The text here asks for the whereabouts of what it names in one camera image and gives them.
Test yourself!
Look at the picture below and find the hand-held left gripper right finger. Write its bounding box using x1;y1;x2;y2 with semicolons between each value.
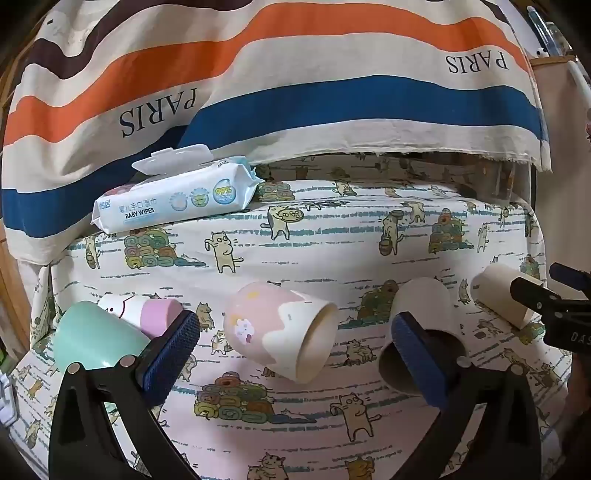
390;311;543;480

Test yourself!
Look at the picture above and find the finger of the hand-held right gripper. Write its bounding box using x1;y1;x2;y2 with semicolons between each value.
510;276;555;319
549;261;591;301

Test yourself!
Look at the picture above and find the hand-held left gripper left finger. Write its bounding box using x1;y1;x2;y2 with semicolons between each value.
47;309;204;480

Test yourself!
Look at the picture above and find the plain beige cup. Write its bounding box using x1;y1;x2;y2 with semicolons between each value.
378;277;467;396
470;263;542;330

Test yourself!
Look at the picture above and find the pink and white cup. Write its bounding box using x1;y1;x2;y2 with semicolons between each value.
223;281;339;385

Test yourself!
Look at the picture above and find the white cup with pink base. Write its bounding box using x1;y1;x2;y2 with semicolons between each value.
96;293;184;345

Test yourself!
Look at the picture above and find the mint green cup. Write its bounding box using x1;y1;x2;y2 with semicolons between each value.
53;301;153;376

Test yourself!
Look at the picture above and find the baby wipes pack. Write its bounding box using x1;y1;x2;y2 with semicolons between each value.
90;144;266;234

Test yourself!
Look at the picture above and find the cartoon cat printed cloth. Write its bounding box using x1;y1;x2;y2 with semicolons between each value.
9;154;578;480

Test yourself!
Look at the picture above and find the beige pen holder box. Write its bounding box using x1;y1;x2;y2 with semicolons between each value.
529;54;591;222

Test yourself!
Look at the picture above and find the white plastic object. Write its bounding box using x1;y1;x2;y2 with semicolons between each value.
0;369;19;426

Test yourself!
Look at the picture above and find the white pen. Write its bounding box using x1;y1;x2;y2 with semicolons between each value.
567;60;591;108

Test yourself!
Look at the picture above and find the blue pen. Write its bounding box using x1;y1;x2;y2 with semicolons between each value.
526;4;556;59

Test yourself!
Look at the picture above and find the striped cloth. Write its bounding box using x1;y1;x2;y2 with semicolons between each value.
0;0;555;267

